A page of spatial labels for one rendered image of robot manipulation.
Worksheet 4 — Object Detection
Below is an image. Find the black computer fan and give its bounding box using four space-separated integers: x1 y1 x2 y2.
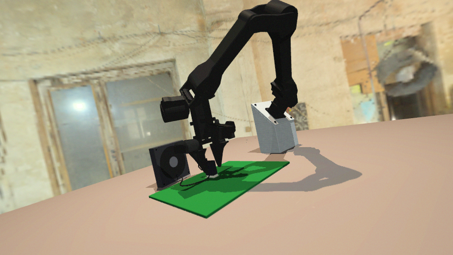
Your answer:
149 140 190 188

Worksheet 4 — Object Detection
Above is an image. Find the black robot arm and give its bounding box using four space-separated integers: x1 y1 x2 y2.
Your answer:
160 0 298 139

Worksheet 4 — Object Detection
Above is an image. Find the black cable with plug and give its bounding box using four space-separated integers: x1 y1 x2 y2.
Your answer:
177 158 217 186

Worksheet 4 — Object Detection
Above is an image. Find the green circuit board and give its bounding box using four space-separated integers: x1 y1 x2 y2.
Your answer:
149 161 290 219

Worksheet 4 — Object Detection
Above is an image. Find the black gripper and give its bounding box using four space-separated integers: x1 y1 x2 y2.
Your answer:
174 114 235 173

